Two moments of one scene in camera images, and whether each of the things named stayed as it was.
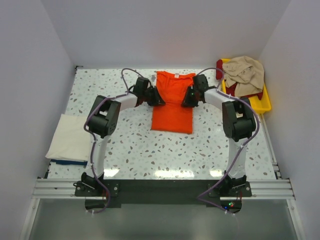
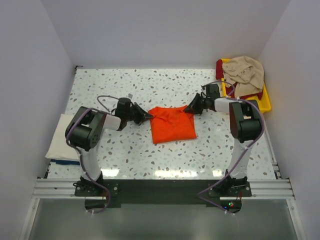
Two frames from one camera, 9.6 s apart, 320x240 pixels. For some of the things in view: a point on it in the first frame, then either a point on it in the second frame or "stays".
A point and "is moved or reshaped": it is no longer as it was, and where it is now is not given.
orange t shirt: (173, 116) is moved or reshaped
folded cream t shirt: (71, 140) stays
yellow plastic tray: (261, 105) stays
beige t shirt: (247, 73) stays
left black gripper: (157, 100) -> (142, 116)
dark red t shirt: (230, 90) stays
